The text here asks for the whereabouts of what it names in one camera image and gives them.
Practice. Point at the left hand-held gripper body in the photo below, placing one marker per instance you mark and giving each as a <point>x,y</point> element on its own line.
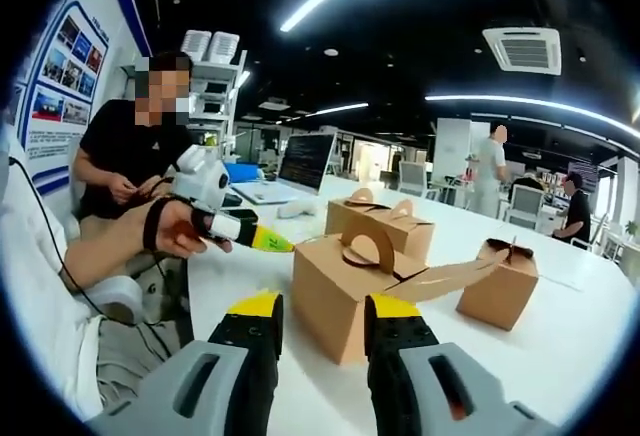
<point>200,181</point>

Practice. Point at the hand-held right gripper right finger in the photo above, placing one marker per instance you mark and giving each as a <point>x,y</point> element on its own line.
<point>395,356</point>

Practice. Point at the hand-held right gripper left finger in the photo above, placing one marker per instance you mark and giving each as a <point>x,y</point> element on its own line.
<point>220,371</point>

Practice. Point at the brown paper box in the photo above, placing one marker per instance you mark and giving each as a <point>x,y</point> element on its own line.
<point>415,236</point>
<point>325,301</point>
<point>500,301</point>
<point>340,221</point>

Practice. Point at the person's left hand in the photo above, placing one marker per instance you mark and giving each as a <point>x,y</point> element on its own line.
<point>175,228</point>

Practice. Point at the blue plastic tray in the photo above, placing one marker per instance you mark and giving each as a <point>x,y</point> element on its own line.
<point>245,175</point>

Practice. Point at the white handheld device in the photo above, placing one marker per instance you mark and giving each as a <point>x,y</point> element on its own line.
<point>297,209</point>

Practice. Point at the white shelf rack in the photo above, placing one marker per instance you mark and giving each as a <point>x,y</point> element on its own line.
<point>215,101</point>

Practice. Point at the person's grey trousers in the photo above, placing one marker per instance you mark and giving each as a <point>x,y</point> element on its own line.
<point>130,361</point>

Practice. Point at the silver laptop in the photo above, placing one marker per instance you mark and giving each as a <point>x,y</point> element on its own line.
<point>305,161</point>

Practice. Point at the white container stack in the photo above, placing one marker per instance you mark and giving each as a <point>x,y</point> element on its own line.
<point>196,46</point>
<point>224,47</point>

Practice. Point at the short ceiling light strip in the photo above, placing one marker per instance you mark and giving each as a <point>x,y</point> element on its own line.
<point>335,109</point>

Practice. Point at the white office chair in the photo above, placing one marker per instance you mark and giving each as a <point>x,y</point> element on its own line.
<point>525,206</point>
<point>412,176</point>

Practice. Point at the purple screen monitor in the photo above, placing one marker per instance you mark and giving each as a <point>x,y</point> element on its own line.
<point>582,171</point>

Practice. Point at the potted plant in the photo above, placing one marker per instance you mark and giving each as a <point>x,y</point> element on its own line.
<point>632,228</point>

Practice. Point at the curved ceiling light strip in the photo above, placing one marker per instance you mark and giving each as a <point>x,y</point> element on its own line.
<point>525,102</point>

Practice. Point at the ceiling air conditioner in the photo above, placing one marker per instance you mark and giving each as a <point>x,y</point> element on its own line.
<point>522,51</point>

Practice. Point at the blue white wall poster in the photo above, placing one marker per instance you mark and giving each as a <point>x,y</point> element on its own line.
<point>75,66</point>

